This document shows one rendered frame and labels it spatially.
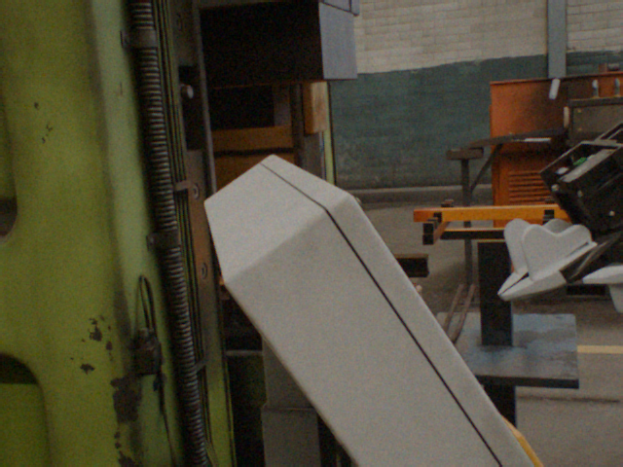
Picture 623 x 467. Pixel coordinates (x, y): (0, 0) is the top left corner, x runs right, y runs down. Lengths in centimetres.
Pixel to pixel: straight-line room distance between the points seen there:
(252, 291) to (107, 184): 42
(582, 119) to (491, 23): 432
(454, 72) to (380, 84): 80
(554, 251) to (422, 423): 32
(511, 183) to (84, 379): 398
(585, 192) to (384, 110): 813
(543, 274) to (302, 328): 35
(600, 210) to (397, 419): 35
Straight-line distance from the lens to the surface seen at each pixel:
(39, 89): 83
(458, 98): 872
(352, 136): 890
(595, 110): 452
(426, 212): 161
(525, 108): 467
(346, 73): 115
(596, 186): 72
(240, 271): 40
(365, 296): 41
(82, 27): 81
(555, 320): 180
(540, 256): 72
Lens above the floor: 125
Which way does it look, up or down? 10 degrees down
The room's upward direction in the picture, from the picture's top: 4 degrees counter-clockwise
